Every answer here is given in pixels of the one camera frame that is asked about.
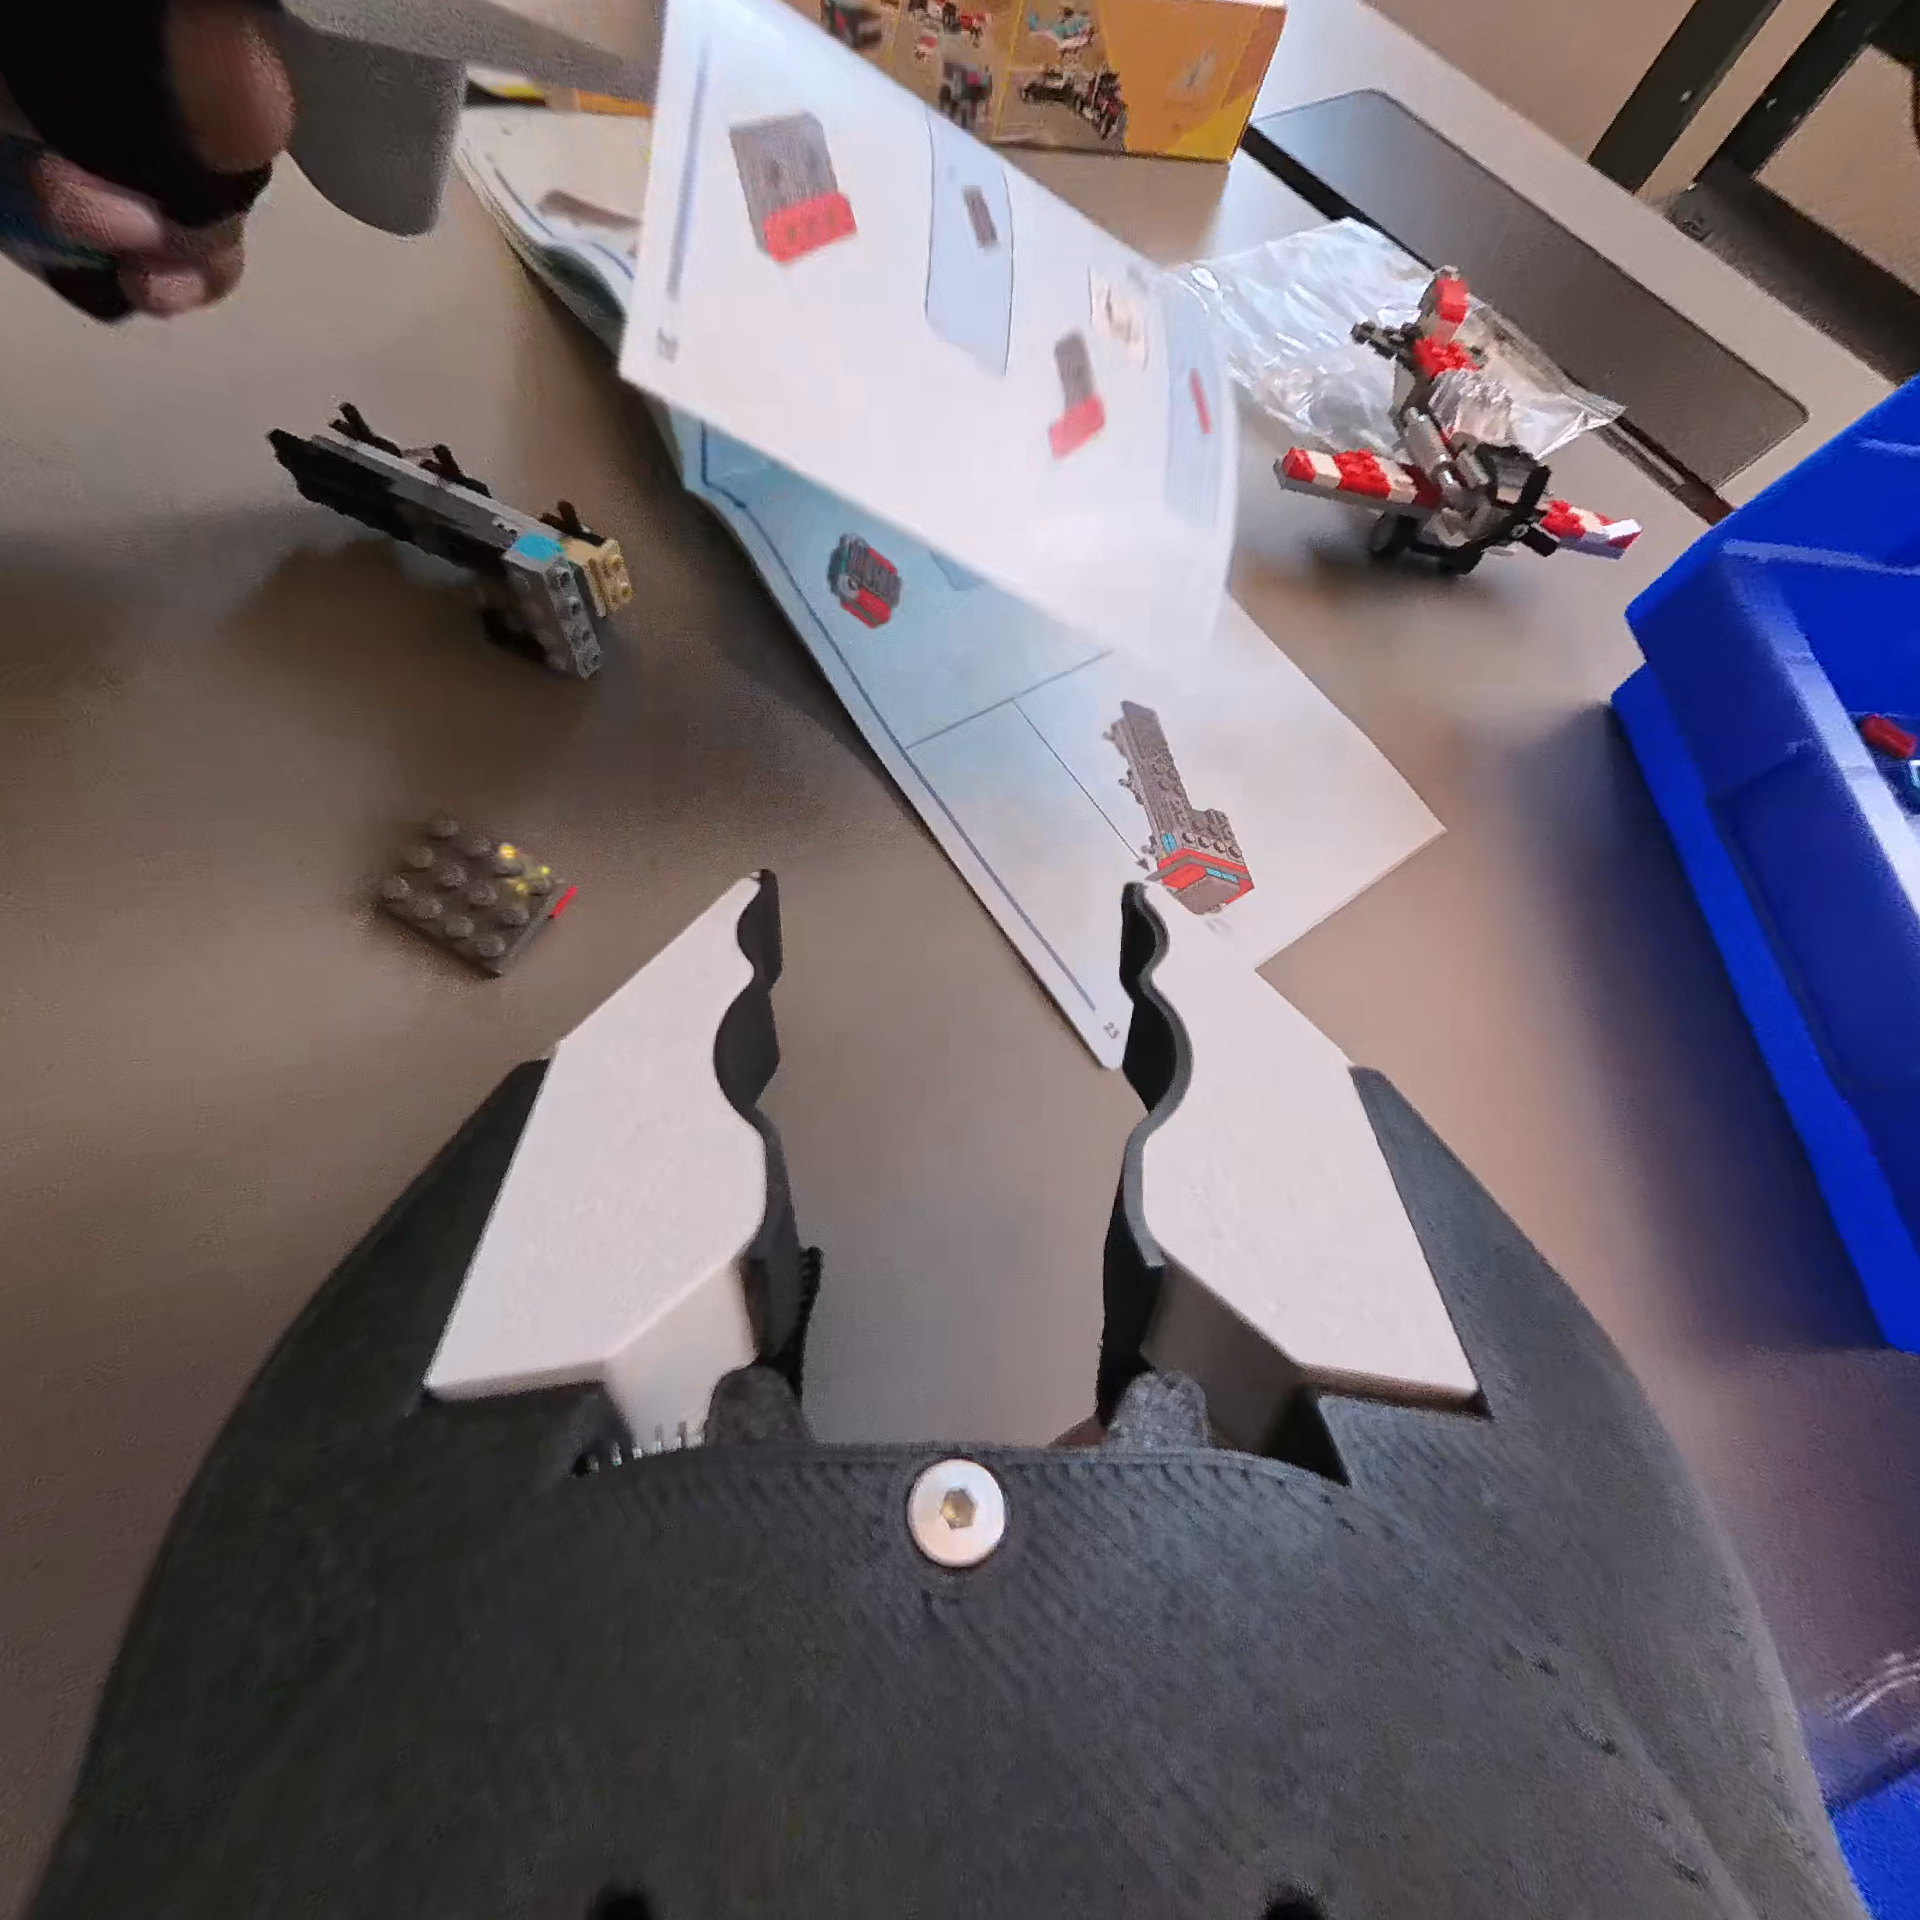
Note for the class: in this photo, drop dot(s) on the grey desk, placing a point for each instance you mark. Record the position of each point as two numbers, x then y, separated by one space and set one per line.
227 1049

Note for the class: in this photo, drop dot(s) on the loose small toy bricks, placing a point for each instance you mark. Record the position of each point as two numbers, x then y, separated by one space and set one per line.
1893 748

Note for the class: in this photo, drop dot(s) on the black metal table frame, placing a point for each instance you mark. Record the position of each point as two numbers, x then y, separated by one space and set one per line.
1697 106

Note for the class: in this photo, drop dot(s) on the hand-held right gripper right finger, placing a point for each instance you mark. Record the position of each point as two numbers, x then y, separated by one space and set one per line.
1290 1215

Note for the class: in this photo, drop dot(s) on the toy instruction booklet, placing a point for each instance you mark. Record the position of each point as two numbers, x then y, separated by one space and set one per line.
933 303

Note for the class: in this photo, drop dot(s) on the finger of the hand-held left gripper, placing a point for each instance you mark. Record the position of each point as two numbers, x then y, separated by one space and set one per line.
481 33

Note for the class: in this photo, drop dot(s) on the yellow toy set box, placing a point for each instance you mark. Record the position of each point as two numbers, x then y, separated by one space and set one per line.
1142 75

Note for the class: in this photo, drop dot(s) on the black toy vehicle chassis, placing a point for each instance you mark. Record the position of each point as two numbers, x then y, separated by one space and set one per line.
434 504

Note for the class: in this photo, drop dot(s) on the dark grey flat panel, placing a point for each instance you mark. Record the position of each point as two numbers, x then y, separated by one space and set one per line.
1574 285

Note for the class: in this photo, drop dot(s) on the clear zip bag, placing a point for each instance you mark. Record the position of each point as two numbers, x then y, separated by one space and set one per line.
1869 1742

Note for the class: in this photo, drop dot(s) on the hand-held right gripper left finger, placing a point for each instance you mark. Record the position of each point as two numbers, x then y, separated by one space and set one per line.
631 1200

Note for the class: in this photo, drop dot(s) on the clear plastic bag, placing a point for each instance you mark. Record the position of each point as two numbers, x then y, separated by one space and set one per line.
1290 331

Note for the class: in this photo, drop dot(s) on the red white toy airplane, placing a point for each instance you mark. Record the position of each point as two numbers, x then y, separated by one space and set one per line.
1449 466

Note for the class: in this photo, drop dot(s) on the blue plastic bin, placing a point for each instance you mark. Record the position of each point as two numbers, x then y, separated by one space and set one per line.
1770 899

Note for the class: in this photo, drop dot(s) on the person's left hand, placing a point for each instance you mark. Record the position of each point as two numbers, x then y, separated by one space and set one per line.
135 260

